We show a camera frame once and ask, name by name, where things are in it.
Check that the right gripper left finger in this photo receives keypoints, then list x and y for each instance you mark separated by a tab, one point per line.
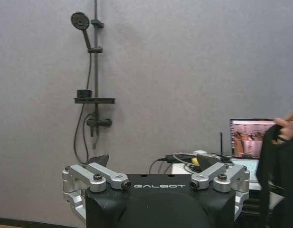
77	174

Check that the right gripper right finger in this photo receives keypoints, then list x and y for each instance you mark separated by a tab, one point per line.
231	174

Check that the black garment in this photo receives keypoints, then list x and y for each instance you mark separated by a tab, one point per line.
279	180

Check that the black antenna stand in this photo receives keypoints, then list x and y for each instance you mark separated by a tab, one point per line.
221	147

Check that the open laptop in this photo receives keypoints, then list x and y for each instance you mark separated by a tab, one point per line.
246	140

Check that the white adapter box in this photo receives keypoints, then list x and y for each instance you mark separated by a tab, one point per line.
200	152

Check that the yellow object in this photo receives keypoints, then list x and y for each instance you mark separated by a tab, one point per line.
195	161

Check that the black shower mixer valve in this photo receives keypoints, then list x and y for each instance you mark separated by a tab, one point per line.
100	122

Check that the black adapter box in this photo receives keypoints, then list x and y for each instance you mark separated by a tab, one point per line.
174	158

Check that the black shower shelf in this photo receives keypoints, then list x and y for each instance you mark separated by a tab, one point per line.
95	100

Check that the black cup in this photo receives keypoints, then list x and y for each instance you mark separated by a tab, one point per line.
84	93

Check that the black handheld shower head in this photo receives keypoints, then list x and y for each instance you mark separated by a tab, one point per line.
80	21

